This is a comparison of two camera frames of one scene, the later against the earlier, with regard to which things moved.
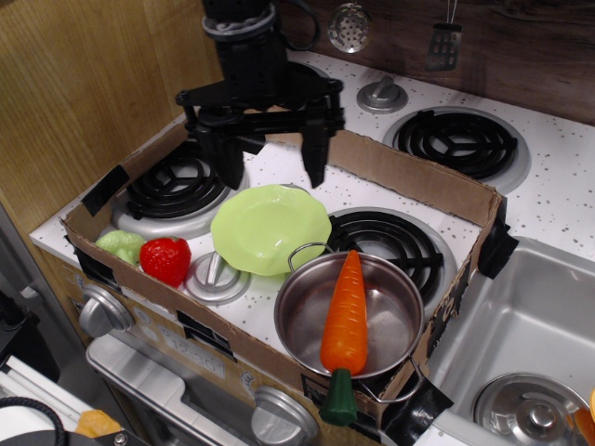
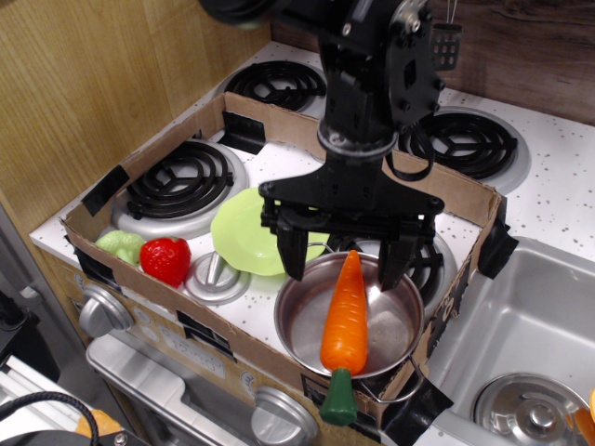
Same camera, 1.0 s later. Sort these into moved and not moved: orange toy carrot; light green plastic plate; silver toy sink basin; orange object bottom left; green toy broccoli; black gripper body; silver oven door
Moved: black gripper body
Not moved: orange object bottom left; light green plastic plate; silver toy sink basin; orange toy carrot; green toy broccoli; silver oven door
